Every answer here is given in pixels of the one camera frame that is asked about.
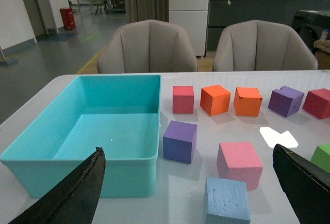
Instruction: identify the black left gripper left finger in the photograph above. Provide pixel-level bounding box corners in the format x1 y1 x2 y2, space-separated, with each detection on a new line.
10 147 106 223

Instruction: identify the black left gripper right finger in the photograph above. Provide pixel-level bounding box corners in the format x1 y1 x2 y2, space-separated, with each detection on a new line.
272 144 329 223

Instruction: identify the light blue foam cube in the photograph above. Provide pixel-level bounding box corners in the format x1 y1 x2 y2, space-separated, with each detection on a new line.
203 177 251 223

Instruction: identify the green foam cube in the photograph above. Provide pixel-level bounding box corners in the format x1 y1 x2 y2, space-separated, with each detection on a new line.
310 143 330 172

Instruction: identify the pink foam cube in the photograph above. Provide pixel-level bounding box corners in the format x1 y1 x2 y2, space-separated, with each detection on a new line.
216 142 263 190

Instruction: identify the red foam cube right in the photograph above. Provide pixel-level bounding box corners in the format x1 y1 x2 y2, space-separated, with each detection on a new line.
302 88 330 119

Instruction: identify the purple foam cube notched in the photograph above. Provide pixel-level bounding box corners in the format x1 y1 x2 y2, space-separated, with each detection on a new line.
268 86 304 117

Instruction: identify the teal plastic bin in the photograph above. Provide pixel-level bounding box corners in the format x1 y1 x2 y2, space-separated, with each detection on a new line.
1 75 161 198

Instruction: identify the orange foam cube chipped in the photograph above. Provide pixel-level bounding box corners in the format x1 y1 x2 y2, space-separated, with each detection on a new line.
234 87 263 117

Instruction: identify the purple foam cube near bin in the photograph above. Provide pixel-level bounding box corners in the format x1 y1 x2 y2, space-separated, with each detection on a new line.
163 120 197 164

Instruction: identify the orange foam cube left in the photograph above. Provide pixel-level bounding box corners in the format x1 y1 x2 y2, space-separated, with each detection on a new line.
200 85 231 116

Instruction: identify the beige cushion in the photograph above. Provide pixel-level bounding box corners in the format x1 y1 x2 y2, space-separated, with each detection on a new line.
313 39 330 54

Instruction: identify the crimson foam cube left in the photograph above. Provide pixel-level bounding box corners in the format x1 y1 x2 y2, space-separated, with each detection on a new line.
172 86 194 114

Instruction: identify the beige chair right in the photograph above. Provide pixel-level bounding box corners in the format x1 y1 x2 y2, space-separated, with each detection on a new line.
213 20 318 72

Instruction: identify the beige chair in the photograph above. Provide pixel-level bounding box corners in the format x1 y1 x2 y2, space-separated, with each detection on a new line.
97 20 198 74
213 20 318 72

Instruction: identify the black appliance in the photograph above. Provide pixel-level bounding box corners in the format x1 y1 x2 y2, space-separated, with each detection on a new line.
291 10 329 54

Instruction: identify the beige chair left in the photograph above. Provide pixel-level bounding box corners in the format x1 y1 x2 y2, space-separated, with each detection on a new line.
97 20 198 74

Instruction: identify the dark grey counter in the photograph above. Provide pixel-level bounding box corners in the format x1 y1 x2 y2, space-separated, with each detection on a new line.
206 0 329 51

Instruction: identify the white drawer cabinet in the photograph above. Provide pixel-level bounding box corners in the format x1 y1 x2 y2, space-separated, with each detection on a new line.
169 0 209 57

